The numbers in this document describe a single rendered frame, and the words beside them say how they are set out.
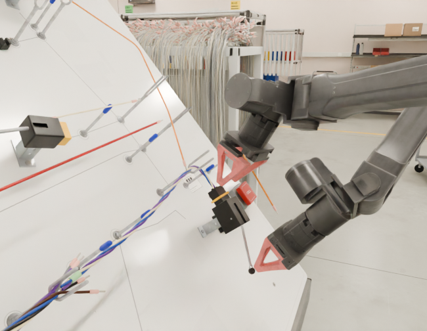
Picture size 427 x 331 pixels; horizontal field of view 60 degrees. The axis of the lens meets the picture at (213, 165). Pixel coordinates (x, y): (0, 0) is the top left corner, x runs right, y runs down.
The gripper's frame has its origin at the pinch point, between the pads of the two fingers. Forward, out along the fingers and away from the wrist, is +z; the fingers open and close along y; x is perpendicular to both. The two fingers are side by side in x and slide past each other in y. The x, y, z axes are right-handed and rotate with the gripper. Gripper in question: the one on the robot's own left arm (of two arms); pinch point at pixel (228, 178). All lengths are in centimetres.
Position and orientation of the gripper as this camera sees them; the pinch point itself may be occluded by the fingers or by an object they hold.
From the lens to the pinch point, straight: 72.0
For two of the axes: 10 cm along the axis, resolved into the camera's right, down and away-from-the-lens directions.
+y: -5.2, 1.0, -8.5
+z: -4.6, 8.0, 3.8
